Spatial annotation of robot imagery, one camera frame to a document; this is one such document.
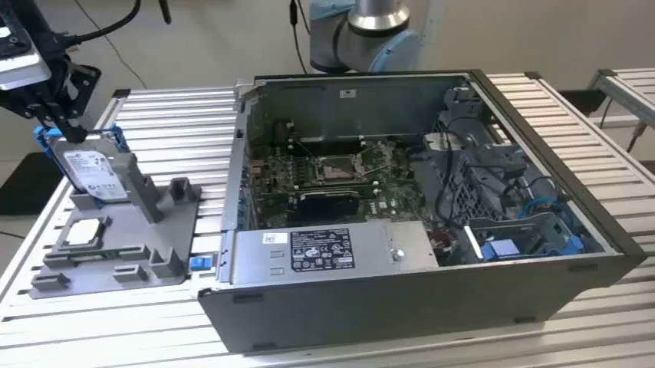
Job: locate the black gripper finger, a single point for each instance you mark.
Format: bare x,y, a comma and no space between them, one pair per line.
84,88

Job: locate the hard disk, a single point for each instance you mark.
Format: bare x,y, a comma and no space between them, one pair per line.
92,172

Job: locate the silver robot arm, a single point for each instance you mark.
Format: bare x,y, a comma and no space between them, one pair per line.
379,15

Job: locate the metal disk bay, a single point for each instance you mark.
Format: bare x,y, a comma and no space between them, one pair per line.
511,226

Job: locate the black floor object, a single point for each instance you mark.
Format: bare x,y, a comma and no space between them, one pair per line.
25,184

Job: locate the short black rod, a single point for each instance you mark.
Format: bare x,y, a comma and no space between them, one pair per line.
164,11

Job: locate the silver CPU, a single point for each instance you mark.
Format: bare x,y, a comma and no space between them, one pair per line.
85,232

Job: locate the green RAM stick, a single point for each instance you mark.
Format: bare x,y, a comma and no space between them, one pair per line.
101,253

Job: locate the gray plastic parts rack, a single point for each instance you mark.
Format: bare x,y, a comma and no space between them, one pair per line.
153,245

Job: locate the metal locking lever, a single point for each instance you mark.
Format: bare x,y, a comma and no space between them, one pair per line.
303,148

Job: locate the black RAM slot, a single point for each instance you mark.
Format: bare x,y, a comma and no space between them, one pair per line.
327,146
327,142
327,138
327,150

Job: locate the blue case latch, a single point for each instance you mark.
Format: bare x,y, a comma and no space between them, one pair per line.
199,263

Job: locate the CPU socket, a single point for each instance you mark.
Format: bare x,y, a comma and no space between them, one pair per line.
339,168

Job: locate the silver power supply unit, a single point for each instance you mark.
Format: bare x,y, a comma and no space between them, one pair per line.
256,257

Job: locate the black graphics card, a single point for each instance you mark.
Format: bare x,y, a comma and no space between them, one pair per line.
324,209

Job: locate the green motherboard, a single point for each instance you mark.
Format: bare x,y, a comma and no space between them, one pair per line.
393,191

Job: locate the gray perforated drive cage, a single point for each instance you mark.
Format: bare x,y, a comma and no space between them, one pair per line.
475,191

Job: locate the dark gray PC case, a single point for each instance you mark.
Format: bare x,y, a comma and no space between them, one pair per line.
383,314

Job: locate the blue plastic carrier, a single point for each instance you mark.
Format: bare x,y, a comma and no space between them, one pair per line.
501,251

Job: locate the black box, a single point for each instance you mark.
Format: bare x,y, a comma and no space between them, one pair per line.
577,101

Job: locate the metal slat side table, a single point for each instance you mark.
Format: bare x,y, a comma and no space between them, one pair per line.
633,88

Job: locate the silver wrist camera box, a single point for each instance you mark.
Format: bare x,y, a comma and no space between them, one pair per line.
20,57

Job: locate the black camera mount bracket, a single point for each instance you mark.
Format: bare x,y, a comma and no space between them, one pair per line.
42,27

